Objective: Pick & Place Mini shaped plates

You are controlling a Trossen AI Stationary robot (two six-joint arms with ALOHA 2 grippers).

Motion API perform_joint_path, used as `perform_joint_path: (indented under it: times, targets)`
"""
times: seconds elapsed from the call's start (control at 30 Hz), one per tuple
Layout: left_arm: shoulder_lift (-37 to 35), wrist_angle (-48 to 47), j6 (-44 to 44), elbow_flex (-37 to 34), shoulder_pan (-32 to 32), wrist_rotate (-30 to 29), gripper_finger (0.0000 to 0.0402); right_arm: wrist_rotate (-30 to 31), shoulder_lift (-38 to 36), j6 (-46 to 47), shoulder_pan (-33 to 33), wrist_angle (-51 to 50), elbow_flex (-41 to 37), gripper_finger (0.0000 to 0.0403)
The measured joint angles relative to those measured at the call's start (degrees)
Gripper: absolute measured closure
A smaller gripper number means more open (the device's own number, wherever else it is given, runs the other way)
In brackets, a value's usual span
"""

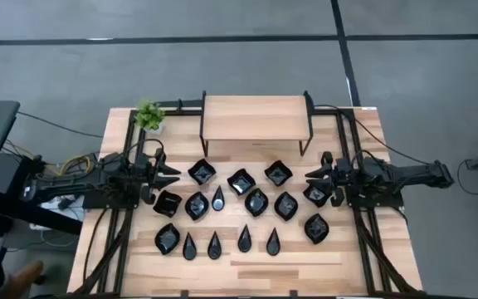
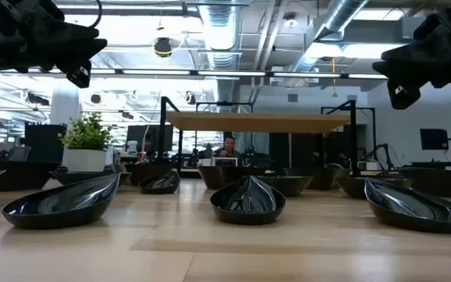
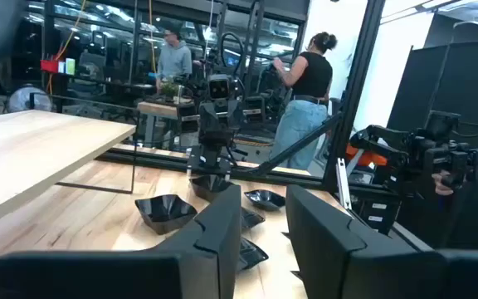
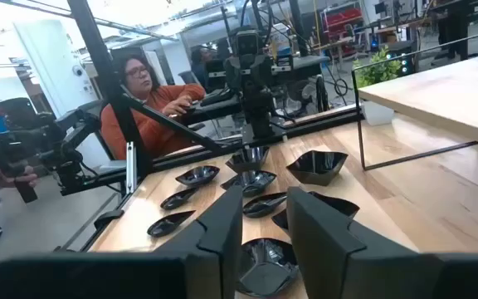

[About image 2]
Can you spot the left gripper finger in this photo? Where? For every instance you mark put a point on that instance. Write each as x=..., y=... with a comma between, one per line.
x=65, y=28
x=80, y=50

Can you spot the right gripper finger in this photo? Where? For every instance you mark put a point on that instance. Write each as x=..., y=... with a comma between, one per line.
x=405, y=71
x=425, y=45

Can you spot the black leaf-shaped mini plate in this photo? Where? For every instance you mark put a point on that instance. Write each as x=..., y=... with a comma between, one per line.
x=296, y=186
x=69, y=177
x=348, y=187

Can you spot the white pillar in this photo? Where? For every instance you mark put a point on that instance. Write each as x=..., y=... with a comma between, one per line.
x=65, y=105

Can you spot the black partition panel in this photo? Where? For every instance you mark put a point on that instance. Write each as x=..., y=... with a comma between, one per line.
x=45, y=143

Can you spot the black background desk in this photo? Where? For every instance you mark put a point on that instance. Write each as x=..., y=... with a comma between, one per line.
x=441, y=165

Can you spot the green plant in white pot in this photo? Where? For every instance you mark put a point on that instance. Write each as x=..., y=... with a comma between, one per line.
x=84, y=160

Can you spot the grey office chair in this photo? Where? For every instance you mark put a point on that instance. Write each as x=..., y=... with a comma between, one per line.
x=19, y=153

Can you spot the white bottle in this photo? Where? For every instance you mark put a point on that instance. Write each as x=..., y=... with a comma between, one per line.
x=132, y=149

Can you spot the long LED light bar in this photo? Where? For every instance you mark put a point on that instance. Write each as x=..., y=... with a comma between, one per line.
x=229, y=73

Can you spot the wooden shelf with black legs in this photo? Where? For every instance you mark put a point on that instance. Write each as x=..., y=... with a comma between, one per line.
x=257, y=122

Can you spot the person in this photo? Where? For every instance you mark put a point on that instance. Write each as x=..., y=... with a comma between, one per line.
x=229, y=148

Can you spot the white-framed laptop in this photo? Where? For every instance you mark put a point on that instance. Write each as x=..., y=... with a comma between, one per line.
x=225, y=161

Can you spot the black metal background frame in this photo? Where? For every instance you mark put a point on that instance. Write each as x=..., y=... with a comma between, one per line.
x=373, y=133

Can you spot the black wall monitor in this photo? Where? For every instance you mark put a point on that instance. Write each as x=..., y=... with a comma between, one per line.
x=434, y=139

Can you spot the silver ceiling duct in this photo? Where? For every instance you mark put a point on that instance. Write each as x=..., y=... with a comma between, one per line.
x=345, y=13
x=221, y=27

